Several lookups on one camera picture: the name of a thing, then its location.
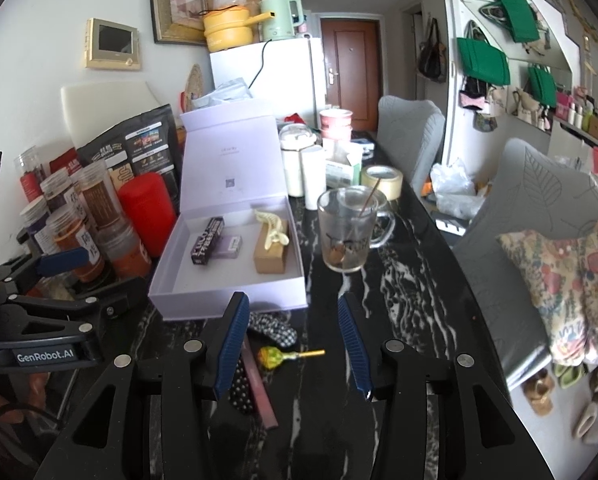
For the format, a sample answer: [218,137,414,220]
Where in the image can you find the black polka dot scrunchie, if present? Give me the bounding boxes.
[229,359,256,416]

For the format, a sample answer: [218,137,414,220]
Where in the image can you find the pink lip gloss tube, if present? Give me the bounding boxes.
[241,336,278,430]

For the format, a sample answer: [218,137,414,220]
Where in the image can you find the person left hand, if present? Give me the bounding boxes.
[0,373,49,460]

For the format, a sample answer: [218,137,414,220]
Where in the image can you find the orange filled plastic jar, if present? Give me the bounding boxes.
[47,204,105,284]

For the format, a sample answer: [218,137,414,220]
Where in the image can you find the yellow wrapped lollipop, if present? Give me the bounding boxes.
[257,346,326,370]

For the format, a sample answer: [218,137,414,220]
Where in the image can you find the black white gingham scrunchie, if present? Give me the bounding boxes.
[248,313,297,349]

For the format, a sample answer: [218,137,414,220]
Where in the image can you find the dark filled plastic jar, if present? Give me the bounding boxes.
[40,168,78,212]

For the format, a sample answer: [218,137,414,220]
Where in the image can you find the brown filled plastic jar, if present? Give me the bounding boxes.
[73,160,121,230]

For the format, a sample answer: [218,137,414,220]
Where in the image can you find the tan cardboard box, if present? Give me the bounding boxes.
[253,224,287,274]

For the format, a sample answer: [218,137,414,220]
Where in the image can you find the black lettered cosmetic box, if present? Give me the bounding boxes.
[191,217,224,266]

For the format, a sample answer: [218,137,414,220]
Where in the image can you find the red filled plastic jar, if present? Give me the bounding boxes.
[14,146,45,203]

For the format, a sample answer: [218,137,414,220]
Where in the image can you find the red cylinder canister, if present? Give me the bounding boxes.
[118,172,177,258]

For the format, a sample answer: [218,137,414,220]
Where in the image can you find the copper spoon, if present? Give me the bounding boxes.
[323,185,387,272]

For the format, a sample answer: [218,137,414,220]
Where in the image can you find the lavender gift box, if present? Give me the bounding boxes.
[149,99,308,322]

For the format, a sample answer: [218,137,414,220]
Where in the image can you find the cream hair claw clip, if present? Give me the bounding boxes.
[253,209,290,250]

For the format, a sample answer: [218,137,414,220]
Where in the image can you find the glass cartoon mug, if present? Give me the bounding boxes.
[317,185,395,273]

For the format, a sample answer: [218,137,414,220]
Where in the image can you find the black coffee bag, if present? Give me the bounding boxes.
[76,104,182,202]

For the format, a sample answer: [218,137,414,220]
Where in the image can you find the white foam board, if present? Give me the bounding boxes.
[60,81,161,148]

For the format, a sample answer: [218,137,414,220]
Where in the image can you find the masking tape roll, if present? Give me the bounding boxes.
[360,165,403,200]

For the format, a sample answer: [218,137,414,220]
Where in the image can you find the white lidded jar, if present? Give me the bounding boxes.
[279,124,316,197]

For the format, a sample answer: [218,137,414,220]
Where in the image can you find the floral cushion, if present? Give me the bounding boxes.
[498,230,598,366]

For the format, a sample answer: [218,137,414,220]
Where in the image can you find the far grey chair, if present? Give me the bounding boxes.
[377,96,445,198]

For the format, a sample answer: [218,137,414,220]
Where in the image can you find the grey chair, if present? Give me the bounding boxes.
[453,138,598,390]
[377,96,445,198]

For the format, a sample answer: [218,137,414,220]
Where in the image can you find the pink paper bowls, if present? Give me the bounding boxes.
[320,107,353,142]

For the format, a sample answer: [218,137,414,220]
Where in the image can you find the near grey chair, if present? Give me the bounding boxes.
[453,138,598,390]

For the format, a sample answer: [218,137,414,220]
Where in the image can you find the white refrigerator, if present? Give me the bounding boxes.
[210,37,326,128]

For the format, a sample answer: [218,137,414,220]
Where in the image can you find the yellow electric pot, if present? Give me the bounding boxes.
[203,6,275,53]

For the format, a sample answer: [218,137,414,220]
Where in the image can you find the gold framed picture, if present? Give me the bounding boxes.
[150,0,207,46]

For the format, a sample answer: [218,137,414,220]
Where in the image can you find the brown entrance door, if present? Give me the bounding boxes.
[321,18,383,131]

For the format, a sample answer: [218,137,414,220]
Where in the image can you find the dark hanging handbag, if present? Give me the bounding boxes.
[417,18,447,84]

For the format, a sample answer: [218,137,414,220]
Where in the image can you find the green bag left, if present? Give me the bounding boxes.
[456,38,511,86]

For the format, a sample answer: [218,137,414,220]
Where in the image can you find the green bag lower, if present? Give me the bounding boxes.
[528,64,557,108]

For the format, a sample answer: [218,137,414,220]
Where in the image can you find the mint green kettle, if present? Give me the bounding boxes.
[259,0,305,41]

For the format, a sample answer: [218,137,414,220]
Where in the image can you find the wall intercom panel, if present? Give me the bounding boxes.
[84,18,142,70]

